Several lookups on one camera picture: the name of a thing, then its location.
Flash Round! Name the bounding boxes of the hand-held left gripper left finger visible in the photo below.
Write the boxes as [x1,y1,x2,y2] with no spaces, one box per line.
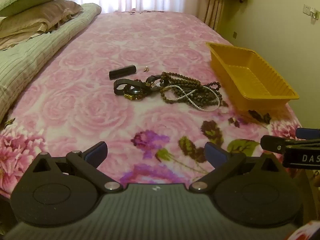
[31,141,123,193]

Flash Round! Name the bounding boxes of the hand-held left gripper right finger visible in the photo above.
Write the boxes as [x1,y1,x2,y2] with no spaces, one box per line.
[189,141,288,193]

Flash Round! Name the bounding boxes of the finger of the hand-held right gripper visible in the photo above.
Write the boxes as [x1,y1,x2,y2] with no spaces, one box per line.
[296,128,320,139]
[260,135,287,153]

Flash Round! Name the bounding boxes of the yellow plastic tray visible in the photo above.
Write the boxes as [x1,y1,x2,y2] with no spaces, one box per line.
[206,42,300,112]

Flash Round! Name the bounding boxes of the dark braided strap bracelet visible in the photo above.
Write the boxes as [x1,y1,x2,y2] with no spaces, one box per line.
[114,78,148,97]

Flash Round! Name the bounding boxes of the black bead bracelet gold charm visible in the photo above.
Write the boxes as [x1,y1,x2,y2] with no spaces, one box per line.
[122,85,148,101]

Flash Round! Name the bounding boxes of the brown bead necklace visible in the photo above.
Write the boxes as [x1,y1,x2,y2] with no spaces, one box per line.
[160,72,223,107]

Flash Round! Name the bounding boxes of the black bangle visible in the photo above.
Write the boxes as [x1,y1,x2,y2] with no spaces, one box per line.
[146,74,164,88]

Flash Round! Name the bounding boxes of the pink floral blanket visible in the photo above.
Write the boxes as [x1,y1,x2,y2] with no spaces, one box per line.
[0,10,313,198]

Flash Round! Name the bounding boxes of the white red patterned cloth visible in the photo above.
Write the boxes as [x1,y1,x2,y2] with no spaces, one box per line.
[287,220,320,240]

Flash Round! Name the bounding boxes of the black cylindrical case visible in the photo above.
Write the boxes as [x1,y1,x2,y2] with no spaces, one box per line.
[109,65,137,81]

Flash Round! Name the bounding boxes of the green striped quilt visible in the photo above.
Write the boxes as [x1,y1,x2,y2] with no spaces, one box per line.
[0,3,102,123]

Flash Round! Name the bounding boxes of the pink patterned drape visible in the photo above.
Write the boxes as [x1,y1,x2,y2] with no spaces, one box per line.
[204,0,224,32]

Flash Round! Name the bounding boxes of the brown pillow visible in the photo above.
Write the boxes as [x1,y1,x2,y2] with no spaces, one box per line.
[0,0,84,50]

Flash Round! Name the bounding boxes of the white pearl necklace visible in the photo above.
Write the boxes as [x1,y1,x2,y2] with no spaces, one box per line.
[164,84,221,112]

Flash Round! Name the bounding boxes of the white wall socket with plug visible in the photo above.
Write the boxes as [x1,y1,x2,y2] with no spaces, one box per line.
[303,4,319,19]

